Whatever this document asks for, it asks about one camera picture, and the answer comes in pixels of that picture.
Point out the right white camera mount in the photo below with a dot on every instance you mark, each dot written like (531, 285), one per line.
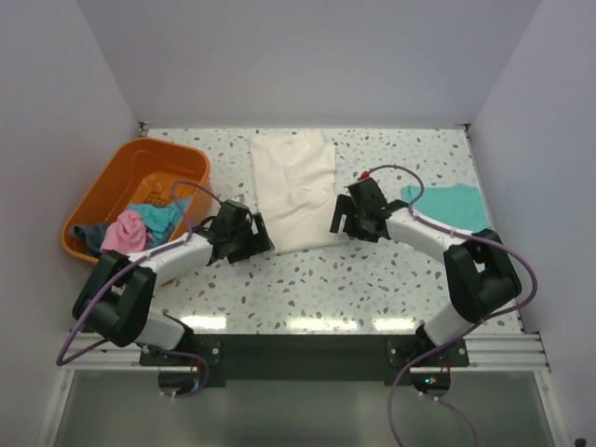
(364, 175)

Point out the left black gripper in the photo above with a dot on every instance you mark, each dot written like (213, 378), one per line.
(237, 255)

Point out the folded teal t shirt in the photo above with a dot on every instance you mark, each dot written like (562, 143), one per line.
(459, 206)

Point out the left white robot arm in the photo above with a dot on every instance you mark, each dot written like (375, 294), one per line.
(116, 299)

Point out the teal t shirt in basket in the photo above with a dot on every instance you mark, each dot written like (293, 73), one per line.
(159, 222)

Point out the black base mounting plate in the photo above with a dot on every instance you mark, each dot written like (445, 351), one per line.
(219, 359)

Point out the orange plastic basket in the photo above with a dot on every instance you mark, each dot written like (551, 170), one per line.
(142, 171)

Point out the white t shirt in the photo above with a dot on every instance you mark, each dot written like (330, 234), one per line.
(294, 180)

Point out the pink t shirt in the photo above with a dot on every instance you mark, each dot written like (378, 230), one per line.
(128, 234)

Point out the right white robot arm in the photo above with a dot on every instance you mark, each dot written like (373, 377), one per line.
(480, 276)

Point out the dark grey t shirt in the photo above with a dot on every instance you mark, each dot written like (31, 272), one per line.
(86, 239)

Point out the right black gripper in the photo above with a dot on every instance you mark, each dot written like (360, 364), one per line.
(345, 206)

